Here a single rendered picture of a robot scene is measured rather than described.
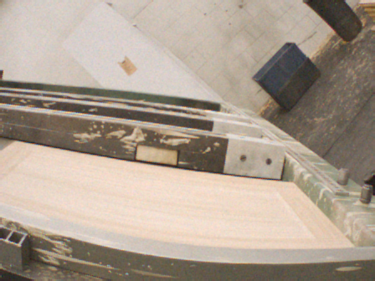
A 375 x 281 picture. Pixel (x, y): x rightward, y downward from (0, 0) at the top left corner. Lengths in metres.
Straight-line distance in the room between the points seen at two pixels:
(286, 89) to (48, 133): 4.20
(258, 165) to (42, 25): 5.47
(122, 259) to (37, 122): 0.68
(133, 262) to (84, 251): 0.05
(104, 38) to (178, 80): 0.80
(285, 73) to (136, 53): 1.43
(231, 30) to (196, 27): 0.40
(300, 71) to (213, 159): 4.14
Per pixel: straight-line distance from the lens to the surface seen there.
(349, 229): 0.70
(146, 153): 1.11
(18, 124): 1.14
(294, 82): 5.20
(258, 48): 6.17
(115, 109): 1.39
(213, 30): 6.13
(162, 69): 4.75
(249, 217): 0.75
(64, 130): 1.12
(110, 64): 4.79
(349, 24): 5.29
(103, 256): 0.49
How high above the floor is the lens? 1.24
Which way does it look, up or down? 8 degrees down
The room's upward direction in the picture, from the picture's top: 46 degrees counter-clockwise
